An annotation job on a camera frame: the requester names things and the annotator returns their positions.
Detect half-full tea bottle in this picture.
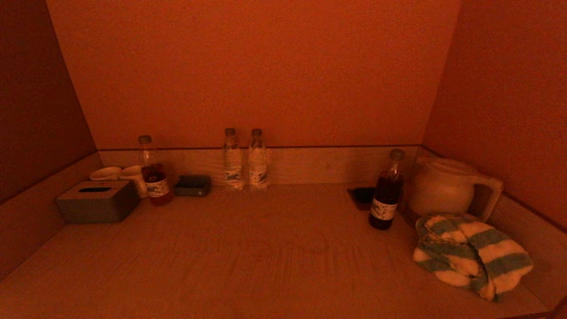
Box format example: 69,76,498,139
137,135,174,206

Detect green white striped towel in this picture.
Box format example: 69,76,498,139
413,214,534,302

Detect small dark coaster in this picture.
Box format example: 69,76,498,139
347,187,376,210

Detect full tea bottle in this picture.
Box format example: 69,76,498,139
369,149,405,230

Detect small teal tray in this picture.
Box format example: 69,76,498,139
174,175,212,197

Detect clear water bottle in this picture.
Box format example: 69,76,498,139
248,128,269,191
222,128,244,191

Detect white mug with handle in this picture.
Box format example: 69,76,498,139
119,165,149,198

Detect grey-blue tissue box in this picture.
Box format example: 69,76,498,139
55,179,141,223

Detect white cup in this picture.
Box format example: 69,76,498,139
89,166,122,181

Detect white electric kettle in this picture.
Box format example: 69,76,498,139
407,156,504,222

